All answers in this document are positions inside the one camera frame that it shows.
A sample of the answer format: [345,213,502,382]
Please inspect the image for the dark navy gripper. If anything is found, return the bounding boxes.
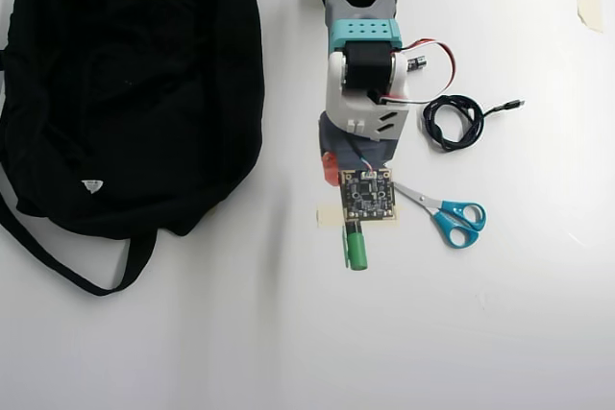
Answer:
[317,111,403,188]

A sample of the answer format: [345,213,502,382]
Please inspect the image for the green marker pen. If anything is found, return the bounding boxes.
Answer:
[339,222,370,272]

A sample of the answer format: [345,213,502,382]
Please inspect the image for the black fabric bag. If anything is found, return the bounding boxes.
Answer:
[0,0,267,298]

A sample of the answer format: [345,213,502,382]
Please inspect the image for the long beige masking tape strip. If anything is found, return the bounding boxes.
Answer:
[315,202,404,231]

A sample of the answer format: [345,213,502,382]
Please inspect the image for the torn beige masking tape strip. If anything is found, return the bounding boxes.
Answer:
[575,0,604,35]

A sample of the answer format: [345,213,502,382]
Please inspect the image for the bare camera circuit board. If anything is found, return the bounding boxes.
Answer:
[339,167,398,225]

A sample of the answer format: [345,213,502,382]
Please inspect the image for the black coiled USB cable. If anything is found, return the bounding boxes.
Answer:
[421,94,526,154]

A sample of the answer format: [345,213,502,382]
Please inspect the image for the blue-handled scissors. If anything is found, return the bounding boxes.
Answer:
[393,181,488,250]

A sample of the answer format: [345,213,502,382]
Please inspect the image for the red white servo wire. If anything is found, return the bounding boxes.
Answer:
[379,38,460,107]

